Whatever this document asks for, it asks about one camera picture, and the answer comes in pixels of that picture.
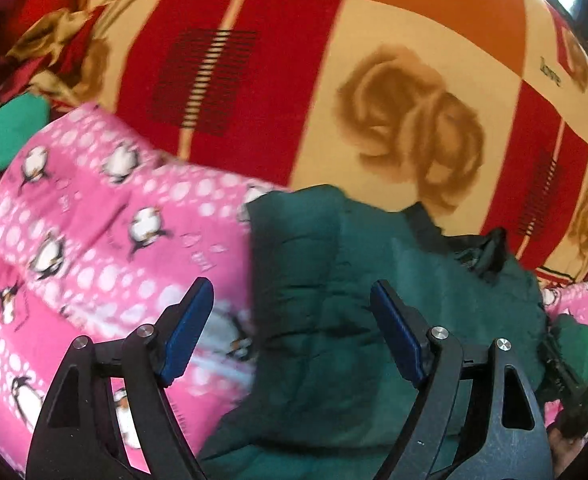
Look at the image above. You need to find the pink penguin print blanket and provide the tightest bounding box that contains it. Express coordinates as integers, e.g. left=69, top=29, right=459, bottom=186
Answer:
left=0, top=101, right=588, bottom=480

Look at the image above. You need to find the dark green puffer jacket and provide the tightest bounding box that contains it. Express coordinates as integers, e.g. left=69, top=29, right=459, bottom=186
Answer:
left=196, top=185, right=588, bottom=480

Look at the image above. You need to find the bright green cloth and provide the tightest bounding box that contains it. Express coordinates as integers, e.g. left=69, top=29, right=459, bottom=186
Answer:
left=0, top=92, right=50, bottom=182

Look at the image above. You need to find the red cream rose print blanket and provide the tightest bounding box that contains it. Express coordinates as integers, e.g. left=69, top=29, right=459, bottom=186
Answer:
left=4, top=0, right=588, bottom=286

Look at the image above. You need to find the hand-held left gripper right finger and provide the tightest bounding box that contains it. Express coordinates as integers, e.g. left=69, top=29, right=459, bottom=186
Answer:
left=370, top=280, right=555, bottom=480

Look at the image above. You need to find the red shiny cloth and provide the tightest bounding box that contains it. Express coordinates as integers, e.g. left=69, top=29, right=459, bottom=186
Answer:
left=0, top=0, right=87, bottom=96

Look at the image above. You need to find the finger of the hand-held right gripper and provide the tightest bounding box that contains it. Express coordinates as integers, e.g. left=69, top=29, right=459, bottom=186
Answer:
left=539, top=331, right=586, bottom=406

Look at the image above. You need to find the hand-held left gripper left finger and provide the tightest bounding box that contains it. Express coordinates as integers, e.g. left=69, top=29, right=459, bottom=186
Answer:
left=25, top=276, right=215, bottom=480

